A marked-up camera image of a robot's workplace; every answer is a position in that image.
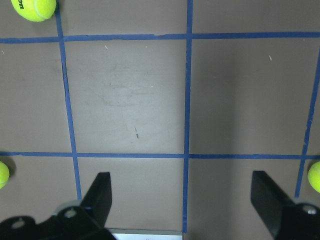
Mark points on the tennis ball near left base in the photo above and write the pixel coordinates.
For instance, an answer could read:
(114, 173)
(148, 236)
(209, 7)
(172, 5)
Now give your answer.
(4, 174)

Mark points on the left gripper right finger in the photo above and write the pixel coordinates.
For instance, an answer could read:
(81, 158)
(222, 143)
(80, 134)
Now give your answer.
(269, 201)

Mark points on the tennis ball table centre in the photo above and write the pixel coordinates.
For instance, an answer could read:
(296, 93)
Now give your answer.
(314, 176)

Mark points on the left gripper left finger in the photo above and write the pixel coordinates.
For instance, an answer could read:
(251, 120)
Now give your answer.
(98, 200)

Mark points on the tennis ball left front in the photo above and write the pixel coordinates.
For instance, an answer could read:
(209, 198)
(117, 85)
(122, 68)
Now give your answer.
(35, 10)

